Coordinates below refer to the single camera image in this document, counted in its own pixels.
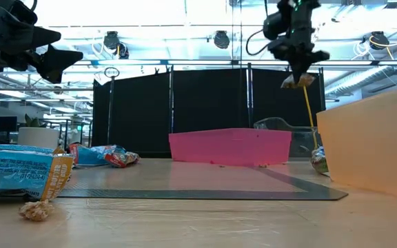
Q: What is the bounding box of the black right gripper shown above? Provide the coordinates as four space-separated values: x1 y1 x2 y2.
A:
267 10 330 85

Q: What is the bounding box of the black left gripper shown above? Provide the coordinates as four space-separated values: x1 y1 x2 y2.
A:
0 0 84 84

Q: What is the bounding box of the gold and blue granola bar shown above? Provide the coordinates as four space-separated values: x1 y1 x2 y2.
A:
310 146 329 175
281 72 316 90

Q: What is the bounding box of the loose granola chunk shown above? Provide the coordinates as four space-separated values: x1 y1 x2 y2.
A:
18 199 54 222

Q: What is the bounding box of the black partition panel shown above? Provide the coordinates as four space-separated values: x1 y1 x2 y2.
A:
171 68 251 131
250 67 326 138
92 71 172 158

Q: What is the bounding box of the clear plastic tray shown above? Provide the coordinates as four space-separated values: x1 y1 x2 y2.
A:
253 116 320 160

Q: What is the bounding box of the black computer monitor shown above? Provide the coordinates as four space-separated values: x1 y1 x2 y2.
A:
0 116 19 134

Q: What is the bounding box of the small plant in white pot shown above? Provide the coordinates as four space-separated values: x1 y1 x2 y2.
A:
17 113 61 149

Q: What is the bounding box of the pink plastic tray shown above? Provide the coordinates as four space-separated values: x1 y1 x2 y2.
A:
168 127 293 168

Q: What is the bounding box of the orange plastic tray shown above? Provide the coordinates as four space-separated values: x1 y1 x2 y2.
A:
316 83 397 203

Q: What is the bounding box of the clear mat with black border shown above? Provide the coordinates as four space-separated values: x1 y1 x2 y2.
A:
57 160 349 201

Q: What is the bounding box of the yellow hanging cable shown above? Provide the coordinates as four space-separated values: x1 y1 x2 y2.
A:
302 85 318 149

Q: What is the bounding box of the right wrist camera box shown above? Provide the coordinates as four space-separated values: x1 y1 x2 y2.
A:
263 10 289 41

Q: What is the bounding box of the black ceiling cord reel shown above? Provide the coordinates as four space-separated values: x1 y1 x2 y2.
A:
369 30 390 51
115 41 130 60
103 30 121 51
213 30 231 50

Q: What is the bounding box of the thin pole with ring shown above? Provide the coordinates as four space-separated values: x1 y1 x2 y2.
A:
103 66 121 145

